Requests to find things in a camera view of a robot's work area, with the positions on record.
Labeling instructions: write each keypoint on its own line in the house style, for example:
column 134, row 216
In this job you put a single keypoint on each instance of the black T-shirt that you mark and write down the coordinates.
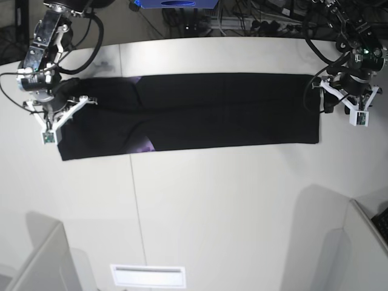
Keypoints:
column 193, row 111

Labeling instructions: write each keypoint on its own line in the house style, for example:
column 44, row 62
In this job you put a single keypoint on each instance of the white power strip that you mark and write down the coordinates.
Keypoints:
column 249, row 24

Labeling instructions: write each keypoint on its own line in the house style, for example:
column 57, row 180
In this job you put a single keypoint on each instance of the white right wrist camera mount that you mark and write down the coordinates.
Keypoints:
column 51, row 122

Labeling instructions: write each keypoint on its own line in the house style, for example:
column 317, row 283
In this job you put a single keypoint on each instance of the white partition panel right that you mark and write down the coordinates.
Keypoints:
column 335, row 248

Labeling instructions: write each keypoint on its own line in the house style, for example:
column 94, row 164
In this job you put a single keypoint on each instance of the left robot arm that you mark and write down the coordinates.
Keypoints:
column 362, row 56

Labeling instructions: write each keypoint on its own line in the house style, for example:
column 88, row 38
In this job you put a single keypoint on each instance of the black keyboard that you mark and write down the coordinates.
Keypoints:
column 381, row 223

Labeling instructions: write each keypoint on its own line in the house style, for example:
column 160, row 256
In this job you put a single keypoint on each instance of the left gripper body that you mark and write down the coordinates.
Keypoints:
column 353, row 85

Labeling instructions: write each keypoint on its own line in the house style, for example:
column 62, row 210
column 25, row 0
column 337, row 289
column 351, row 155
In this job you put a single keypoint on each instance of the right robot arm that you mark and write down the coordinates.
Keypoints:
column 40, row 73

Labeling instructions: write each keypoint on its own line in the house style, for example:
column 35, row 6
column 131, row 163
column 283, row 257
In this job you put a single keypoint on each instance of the white partition panel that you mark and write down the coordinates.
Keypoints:
column 52, row 264
column 335, row 248

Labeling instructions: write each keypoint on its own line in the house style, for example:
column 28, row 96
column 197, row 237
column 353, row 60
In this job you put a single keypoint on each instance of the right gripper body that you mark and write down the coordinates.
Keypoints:
column 55, row 99

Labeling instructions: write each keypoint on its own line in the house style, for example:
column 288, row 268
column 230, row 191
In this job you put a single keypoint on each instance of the blue box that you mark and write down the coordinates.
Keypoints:
column 154, row 4

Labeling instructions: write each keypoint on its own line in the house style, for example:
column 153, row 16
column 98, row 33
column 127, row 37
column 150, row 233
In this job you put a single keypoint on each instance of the white partition panel left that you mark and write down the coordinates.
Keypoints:
column 52, row 264

